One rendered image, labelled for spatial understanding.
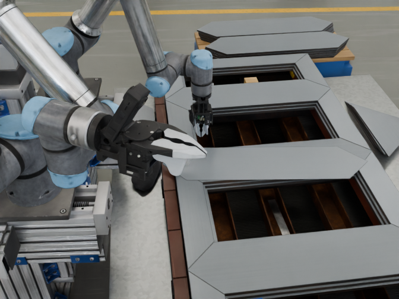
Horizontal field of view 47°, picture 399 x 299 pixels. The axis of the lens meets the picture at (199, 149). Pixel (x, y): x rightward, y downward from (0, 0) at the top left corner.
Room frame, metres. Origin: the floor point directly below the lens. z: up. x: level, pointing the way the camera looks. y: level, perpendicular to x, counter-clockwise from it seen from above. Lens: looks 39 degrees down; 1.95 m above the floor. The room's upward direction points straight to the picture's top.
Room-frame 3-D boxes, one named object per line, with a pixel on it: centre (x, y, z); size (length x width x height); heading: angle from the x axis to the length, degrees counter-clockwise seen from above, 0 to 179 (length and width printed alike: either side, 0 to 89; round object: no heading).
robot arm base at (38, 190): (0.95, 0.46, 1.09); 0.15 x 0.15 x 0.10
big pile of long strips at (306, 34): (2.34, -0.39, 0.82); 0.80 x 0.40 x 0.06; 97
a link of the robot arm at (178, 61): (1.44, 0.09, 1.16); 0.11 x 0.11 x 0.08; 72
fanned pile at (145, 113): (1.78, 0.27, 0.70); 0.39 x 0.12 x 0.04; 7
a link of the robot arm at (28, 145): (0.94, 0.47, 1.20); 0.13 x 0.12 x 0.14; 157
